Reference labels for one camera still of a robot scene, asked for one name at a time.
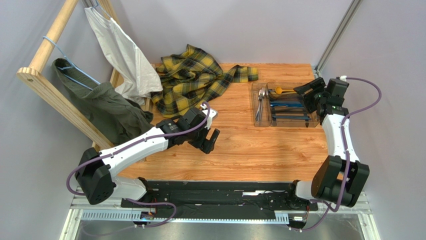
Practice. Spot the wooden clothes rack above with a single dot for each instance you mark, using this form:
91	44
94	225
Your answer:
33	77

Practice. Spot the grey plastic knife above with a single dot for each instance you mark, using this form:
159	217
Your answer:
288	111

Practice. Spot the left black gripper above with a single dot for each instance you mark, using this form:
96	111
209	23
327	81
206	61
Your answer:
209	145

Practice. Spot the blue metal knife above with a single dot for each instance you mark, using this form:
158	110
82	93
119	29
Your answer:
290	104

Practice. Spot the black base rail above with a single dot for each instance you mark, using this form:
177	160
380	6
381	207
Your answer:
204	202

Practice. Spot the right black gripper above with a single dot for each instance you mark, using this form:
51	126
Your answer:
311	96

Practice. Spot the black metal spoon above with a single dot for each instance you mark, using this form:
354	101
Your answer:
285	98

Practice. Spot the white hanging garment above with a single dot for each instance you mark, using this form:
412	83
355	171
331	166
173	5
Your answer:
140	79

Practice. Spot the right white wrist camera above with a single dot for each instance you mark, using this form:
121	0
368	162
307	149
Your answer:
343	78

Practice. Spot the light blue hanger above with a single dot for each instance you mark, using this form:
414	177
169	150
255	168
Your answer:
72	66

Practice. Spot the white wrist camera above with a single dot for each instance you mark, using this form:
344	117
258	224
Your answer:
343	78
210	115

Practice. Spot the silver fork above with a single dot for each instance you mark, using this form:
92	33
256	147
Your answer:
258	115

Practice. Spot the grey chopstick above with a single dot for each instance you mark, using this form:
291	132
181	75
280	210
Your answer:
291	117

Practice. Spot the olive green garment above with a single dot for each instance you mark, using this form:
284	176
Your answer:
117	118

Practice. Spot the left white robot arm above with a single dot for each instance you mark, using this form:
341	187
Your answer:
98	171

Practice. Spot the yellow plaid shirt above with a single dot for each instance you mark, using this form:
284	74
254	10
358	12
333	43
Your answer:
192	77

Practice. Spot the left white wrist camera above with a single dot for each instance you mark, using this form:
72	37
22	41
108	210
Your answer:
210	115

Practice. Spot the silver spoon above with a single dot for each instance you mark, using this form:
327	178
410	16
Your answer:
265	95

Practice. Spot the clear plastic utensil organizer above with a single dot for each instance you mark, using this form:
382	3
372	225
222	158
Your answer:
267	120

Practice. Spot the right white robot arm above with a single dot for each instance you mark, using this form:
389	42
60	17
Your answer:
341	177

